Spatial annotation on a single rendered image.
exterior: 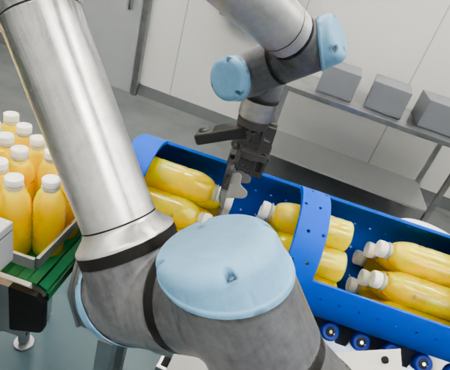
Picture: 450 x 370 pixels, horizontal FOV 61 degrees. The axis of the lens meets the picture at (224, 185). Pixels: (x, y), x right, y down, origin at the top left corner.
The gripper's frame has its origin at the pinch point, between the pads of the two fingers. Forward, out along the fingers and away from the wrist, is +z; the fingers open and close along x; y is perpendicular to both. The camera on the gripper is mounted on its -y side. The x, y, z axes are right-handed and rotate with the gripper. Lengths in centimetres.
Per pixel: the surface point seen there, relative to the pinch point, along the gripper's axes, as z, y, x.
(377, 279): 4.9, 38.7, -6.6
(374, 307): 6.6, 37.5, -13.9
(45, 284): 26.2, -32.4, -18.8
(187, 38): 35, -98, 337
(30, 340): 114, -64, 22
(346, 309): 9.5, 32.7, -13.9
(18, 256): 18.2, -37.7, -20.6
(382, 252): 0.6, 38.8, -1.9
